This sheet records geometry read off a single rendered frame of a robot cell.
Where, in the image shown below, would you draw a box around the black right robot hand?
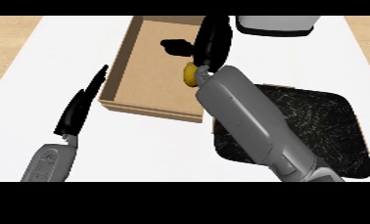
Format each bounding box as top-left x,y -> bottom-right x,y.
158,15 -> 233,72

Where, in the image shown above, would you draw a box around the yellow lemon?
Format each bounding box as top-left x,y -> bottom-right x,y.
182,62 -> 201,88

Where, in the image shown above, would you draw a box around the black speckled tray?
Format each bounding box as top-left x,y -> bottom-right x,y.
211,83 -> 370,180

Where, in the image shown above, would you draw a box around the brown cardboard box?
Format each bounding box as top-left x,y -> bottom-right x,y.
96,15 -> 211,124

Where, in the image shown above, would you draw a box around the pale grey appliance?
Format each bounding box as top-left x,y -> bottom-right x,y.
233,15 -> 321,37

